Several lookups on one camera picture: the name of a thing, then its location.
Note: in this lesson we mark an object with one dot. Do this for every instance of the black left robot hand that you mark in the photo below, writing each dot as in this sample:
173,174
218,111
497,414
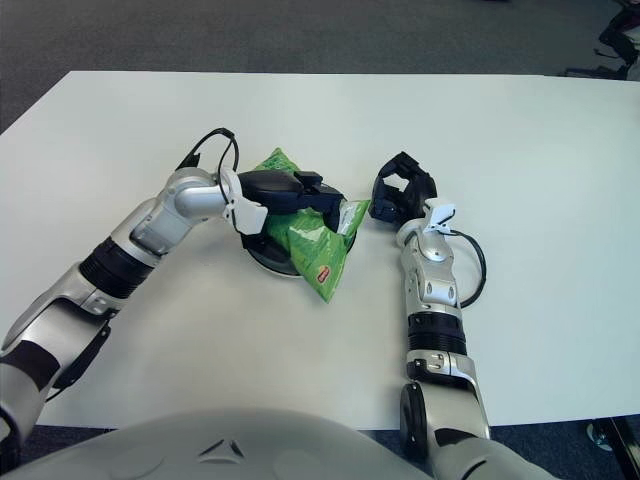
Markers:
270,192

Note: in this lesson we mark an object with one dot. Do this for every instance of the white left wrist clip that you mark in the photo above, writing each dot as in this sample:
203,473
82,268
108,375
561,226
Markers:
250,217

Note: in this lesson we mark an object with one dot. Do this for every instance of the white plate black rim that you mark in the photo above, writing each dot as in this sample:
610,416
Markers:
272,262

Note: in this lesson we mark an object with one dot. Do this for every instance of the black office chair base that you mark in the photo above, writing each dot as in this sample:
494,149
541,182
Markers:
620,35

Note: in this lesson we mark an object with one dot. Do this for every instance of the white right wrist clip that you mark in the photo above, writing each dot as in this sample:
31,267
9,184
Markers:
441,212

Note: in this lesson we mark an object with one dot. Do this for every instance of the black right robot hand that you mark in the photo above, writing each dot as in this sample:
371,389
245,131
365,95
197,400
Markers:
412,200

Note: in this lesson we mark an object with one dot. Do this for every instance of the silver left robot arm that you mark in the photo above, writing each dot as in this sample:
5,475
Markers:
150,225

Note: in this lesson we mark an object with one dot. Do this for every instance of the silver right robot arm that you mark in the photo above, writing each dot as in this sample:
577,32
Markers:
435,285

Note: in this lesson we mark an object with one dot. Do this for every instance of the grey robot torso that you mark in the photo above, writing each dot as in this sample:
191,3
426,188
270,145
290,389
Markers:
280,450

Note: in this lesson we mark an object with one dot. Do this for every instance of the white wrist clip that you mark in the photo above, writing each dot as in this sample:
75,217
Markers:
250,217
441,212

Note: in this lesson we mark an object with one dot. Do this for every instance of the metal table foot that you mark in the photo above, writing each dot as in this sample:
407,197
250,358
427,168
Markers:
612,437

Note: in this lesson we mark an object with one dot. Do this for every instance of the green snack bag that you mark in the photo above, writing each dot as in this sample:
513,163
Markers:
315,250

